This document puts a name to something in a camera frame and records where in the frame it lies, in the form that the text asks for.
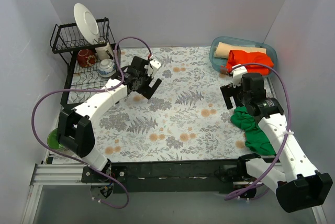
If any white cup in rack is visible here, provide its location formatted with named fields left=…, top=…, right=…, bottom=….
left=95, top=42, right=114, bottom=61

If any clear blue plastic bin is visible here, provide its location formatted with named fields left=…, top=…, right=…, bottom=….
left=209, top=36, right=278, bottom=72

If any beige rolled t shirt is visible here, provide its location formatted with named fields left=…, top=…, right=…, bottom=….
left=214, top=42, right=266, bottom=59

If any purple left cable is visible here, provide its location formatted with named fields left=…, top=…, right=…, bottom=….
left=31, top=37, right=153, bottom=209

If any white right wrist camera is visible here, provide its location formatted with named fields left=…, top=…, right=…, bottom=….
left=232, top=66, right=248, bottom=87

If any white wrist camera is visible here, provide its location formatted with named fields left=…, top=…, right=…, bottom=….
left=232, top=66, right=248, bottom=87
left=147, top=59, right=161, bottom=77

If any floral table mat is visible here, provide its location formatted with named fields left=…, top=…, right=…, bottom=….
left=93, top=47, right=250, bottom=162

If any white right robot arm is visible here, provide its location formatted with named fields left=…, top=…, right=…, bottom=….
left=220, top=71, right=333, bottom=213

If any green t shirt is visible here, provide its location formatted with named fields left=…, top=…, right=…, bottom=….
left=230, top=106, right=276, bottom=156

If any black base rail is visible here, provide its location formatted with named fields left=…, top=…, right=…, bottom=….
left=81, top=159, right=265, bottom=195

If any black wire dish rack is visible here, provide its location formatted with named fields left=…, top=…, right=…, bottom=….
left=50, top=17, right=116, bottom=108

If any green floral mug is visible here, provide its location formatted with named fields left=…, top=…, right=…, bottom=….
left=47, top=128, right=68, bottom=153

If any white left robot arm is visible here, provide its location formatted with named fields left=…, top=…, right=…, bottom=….
left=57, top=56, right=162, bottom=182

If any red floral bowl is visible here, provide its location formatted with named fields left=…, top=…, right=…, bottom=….
left=77, top=49, right=97, bottom=68

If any orange rolled t shirt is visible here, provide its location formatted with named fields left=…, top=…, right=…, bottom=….
left=226, top=50, right=274, bottom=76

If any white blue teapot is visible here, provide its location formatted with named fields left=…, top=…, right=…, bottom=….
left=97, top=59, right=117, bottom=77

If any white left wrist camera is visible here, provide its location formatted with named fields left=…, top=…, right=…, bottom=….
left=147, top=59, right=161, bottom=77

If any white plate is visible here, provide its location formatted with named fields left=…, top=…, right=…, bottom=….
left=73, top=3, right=99, bottom=44

